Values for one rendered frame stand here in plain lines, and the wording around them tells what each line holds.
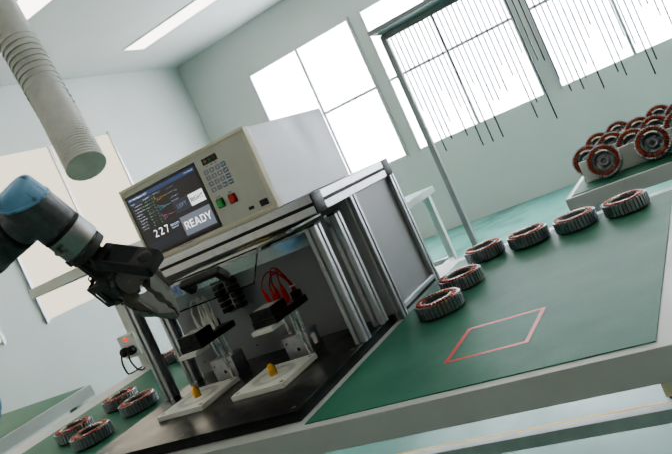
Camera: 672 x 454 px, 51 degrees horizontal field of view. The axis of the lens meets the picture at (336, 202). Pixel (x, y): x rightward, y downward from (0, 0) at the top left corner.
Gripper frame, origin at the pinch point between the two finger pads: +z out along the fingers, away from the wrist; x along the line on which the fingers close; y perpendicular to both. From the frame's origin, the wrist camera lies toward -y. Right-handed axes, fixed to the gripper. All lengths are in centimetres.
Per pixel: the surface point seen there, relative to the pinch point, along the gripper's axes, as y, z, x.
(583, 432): -15, 122, -42
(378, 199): -2, 35, -61
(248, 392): 13.3, 30.3, -3.5
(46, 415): 175, 53, -31
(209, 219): 23.1, 7.6, -39.0
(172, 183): 29, -3, -44
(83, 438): 71, 27, 4
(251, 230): 10.6, 12.6, -35.0
